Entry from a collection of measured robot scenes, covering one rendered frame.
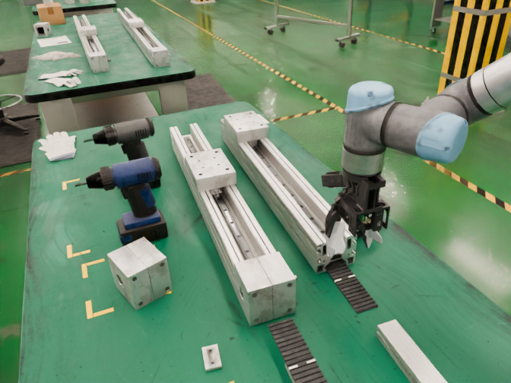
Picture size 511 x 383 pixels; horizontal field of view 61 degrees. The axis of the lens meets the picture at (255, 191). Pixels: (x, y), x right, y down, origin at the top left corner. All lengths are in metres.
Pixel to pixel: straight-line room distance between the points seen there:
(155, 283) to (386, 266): 0.52
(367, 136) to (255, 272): 0.35
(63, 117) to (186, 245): 1.67
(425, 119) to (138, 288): 0.64
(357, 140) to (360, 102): 0.07
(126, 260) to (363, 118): 0.56
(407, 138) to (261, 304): 0.42
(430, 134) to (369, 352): 0.42
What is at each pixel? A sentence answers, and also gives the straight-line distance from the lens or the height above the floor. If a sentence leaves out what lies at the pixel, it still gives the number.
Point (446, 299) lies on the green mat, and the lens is 1.02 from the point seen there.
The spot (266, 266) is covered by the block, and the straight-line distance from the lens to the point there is 0.89.
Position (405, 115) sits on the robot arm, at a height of 1.21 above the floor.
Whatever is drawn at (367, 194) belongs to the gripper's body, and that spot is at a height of 1.06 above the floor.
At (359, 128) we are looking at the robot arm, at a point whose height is 1.17.
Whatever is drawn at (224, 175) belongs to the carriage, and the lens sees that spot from 1.16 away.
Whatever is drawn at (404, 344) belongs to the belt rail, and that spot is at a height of 0.81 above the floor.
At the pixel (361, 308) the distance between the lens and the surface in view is 0.95.
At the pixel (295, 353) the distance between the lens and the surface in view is 0.83.
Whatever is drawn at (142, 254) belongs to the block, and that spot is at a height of 0.87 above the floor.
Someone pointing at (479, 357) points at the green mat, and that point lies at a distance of 0.93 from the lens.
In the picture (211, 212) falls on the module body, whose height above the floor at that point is 0.86.
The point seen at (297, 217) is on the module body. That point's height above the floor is 0.86.
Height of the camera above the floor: 1.46
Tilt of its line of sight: 31 degrees down
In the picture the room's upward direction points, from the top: 3 degrees counter-clockwise
